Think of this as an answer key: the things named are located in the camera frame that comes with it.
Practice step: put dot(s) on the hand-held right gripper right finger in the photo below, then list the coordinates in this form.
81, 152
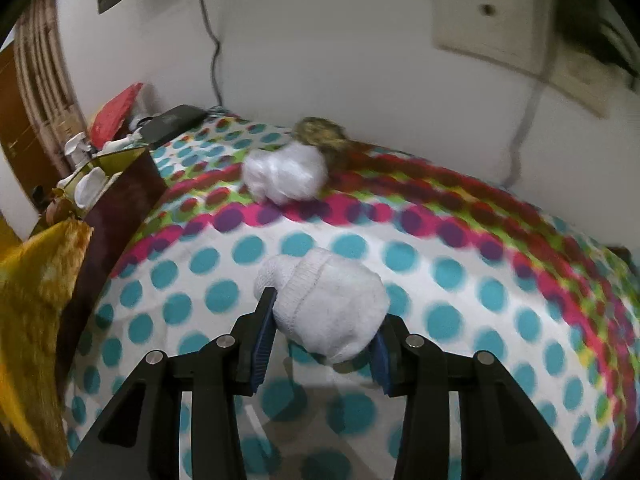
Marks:
382, 360

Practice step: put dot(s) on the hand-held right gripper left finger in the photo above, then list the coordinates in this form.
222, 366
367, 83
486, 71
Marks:
264, 340

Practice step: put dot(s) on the white sock ball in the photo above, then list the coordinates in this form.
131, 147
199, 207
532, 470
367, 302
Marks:
330, 300

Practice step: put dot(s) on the white cloth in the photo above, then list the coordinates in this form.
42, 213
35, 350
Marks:
285, 172

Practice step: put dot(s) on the brown-haired doll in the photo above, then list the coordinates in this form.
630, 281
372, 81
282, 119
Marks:
57, 210

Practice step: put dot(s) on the polka dot bedsheet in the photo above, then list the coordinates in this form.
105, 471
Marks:
450, 240

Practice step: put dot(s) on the camouflage sock ball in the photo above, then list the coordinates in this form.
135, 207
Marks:
320, 132

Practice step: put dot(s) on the white rolled sock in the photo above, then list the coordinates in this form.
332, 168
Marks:
90, 187

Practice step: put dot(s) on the yellow cloth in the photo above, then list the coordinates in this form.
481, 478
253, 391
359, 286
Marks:
35, 285

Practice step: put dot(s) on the black flat device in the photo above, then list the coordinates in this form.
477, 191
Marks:
172, 122

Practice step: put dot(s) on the white object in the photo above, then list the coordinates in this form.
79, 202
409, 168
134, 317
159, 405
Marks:
77, 147

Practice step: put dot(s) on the red bag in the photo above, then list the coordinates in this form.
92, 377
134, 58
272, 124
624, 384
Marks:
112, 112

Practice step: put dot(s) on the wooden door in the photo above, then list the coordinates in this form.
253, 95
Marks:
15, 110

